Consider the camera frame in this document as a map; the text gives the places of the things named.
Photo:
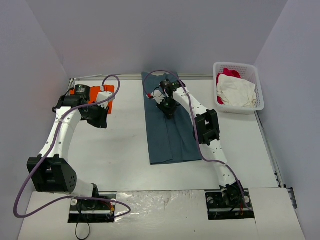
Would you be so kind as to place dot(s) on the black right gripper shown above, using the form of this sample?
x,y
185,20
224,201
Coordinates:
x,y
168,109

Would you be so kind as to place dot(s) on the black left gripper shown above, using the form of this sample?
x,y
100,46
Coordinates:
x,y
97,117

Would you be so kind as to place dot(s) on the blue-grey t-shirt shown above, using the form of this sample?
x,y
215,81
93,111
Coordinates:
x,y
170,141

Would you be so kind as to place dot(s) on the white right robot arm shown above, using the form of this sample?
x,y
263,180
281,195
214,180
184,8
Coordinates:
x,y
206,131

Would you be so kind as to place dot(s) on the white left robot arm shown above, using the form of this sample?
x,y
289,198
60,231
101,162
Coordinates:
x,y
51,170

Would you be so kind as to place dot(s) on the folded orange t-shirt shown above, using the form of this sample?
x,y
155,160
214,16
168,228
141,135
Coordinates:
x,y
80,101

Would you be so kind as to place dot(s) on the cream white t-shirt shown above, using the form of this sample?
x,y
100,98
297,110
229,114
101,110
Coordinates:
x,y
236,92

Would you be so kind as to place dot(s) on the red t-shirt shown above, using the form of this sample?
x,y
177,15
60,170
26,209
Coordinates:
x,y
229,73

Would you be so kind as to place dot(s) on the white plastic laundry basket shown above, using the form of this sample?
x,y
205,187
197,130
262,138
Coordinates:
x,y
247,72

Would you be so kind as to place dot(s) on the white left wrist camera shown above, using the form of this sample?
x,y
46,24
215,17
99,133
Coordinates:
x,y
104,98

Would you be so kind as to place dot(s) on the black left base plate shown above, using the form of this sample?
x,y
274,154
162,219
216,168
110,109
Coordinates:
x,y
91,211

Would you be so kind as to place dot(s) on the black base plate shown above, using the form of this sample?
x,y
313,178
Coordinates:
x,y
218,210
91,211

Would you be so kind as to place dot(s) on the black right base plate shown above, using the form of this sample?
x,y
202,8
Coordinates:
x,y
218,210

